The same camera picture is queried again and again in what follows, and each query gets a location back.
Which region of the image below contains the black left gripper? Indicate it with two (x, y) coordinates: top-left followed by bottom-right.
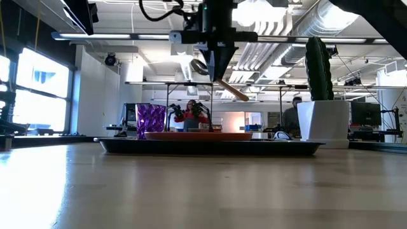
(168, 0), (259, 83)

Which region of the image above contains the yellow handled metal spoon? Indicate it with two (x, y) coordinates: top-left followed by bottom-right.
(190, 58), (251, 102)

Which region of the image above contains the pink bowl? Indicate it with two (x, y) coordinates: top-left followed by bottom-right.
(144, 131), (254, 142)

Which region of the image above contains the black rectangular tray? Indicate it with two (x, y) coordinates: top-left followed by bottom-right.
(94, 136), (325, 156)

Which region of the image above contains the purple faceted cup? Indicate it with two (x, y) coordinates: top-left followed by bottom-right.
(135, 102), (167, 140)

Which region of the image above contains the person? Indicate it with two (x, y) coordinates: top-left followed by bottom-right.
(282, 96), (303, 138)
(174, 99), (211, 133)

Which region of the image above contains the white black round object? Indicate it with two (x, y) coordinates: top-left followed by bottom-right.
(273, 130), (293, 141)

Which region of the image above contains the green cactus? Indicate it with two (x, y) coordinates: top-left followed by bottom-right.
(305, 36), (335, 102)

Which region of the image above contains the black computer monitor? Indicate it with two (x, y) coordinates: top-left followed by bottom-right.
(350, 101), (382, 127)
(121, 102), (138, 128)

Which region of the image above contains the large bright window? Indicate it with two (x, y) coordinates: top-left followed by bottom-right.
(0, 47), (73, 134)

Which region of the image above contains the black desk stand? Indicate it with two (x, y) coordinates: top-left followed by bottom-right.
(380, 107), (403, 138)

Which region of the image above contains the black background rig frame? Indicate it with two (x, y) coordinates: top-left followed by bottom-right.
(165, 81), (214, 133)

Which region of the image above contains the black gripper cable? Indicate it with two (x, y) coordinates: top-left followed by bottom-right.
(137, 0), (193, 24)

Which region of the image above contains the black overhead frame bar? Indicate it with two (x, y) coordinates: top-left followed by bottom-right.
(52, 31), (390, 45)

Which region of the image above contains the silver ventilation duct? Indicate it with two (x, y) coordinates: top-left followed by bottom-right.
(259, 0), (360, 77)

